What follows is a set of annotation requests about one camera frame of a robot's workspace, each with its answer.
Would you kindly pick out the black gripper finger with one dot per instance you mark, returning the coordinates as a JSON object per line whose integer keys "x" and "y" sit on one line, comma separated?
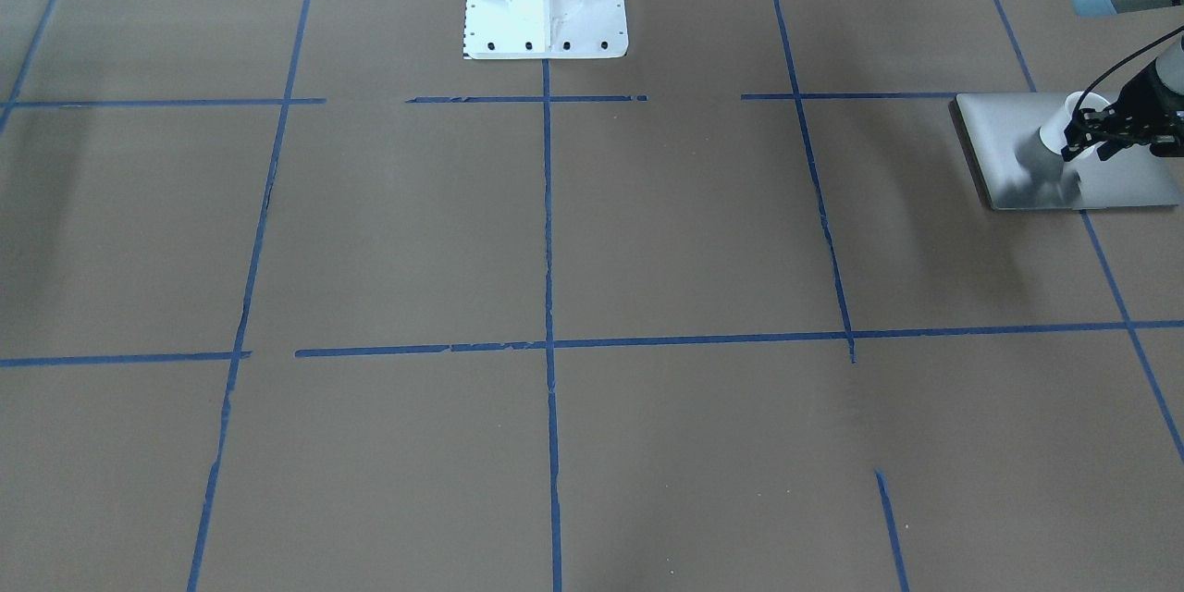
{"x": 1104, "y": 132}

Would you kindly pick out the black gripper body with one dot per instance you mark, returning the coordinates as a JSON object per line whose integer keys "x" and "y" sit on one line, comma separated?
{"x": 1150, "y": 98}

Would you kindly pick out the white plastic cup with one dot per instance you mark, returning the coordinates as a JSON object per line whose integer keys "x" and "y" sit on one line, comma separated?
{"x": 1053, "y": 132}

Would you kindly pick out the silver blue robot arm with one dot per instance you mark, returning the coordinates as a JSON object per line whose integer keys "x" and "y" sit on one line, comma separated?
{"x": 1169, "y": 62}

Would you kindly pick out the grey closed laptop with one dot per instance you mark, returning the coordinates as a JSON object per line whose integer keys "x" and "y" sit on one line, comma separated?
{"x": 1018, "y": 173}

